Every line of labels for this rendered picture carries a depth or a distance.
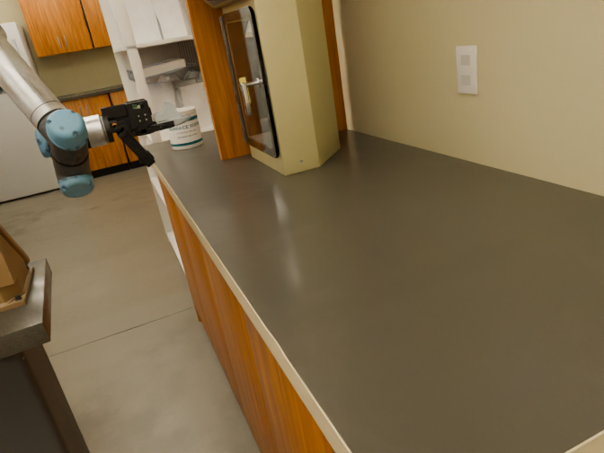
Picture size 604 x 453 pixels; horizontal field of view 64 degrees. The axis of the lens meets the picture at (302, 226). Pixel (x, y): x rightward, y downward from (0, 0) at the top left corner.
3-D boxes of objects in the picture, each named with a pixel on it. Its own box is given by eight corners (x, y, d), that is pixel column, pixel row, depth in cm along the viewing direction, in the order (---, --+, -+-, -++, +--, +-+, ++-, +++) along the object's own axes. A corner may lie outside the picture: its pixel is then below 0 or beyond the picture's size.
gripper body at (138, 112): (150, 100, 120) (99, 110, 116) (159, 134, 123) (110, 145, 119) (146, 97, 126) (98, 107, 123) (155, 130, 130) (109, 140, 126)
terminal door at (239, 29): (248, 143, 163) (222, 14, 148) (279, 159, 137) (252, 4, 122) (246, 143, 163) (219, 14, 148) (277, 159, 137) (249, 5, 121)
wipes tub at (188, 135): (199, 139, 209) (191, 104, 203) (207, 144, 197) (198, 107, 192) (170, 146, 205) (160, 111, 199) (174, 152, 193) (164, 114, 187)
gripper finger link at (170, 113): (188, 99, 123) (151, 106, 121) (193, 122, 126) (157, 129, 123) (186, 98, 126) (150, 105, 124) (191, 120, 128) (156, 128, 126)
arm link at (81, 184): (57, 176, 105) (46, 136, 109) (61, 203, 114) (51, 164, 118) (94, 171, 108) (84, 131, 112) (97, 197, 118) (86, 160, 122)
